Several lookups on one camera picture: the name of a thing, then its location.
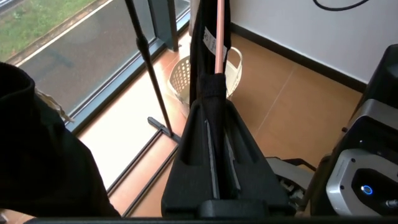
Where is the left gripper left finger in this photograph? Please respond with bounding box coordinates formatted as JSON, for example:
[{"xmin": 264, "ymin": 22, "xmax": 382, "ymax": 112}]
[{"xmin": 161, "ymin": 99, "xmax": 221, "ymax": 218}]

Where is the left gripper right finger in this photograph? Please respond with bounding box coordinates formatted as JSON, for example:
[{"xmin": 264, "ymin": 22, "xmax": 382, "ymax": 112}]
[{"xmin": 224, "ymin": 100, "xmax": 295, "ymax": 218}]

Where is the black t-shirt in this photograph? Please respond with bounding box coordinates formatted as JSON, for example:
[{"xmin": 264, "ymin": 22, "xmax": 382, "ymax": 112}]
[{"xmin": 188, "ymin": 0, "xmax": 233, "ymax": 200}]

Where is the pink clothes hanger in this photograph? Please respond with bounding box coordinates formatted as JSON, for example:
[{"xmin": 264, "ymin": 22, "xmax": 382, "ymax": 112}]
[{"xmin": 214, "ymin": 0, "xmax": 226, "ymax": 75}]

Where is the black garment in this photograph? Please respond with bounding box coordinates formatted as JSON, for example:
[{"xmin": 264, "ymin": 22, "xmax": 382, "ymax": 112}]
[{"xmin": 0, "ymin": 62, "xmax": 121, "ymax": 218}]

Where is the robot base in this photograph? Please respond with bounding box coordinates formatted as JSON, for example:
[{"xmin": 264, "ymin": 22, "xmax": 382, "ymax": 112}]
[{"xmin": 266, "ymin": 43, "xmax": 398, "ymax": 218}]

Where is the white laundry basket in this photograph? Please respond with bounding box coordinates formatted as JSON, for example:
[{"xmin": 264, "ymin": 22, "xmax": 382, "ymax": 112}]
[{"xmin": 167, "ymin": 46, "xmax": 243, "ymax": 106}]

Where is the black clothes rack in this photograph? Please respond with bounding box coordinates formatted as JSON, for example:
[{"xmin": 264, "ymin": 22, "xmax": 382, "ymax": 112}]
[{"xmin": 107, "ymin": 0, "xmax": 182, "ymax": 218}]

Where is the window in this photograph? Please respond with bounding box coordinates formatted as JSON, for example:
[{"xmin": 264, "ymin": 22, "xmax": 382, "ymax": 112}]
[{"xmin": 0, "ymin": 0, "xmax": 191, "ymax": 134}]

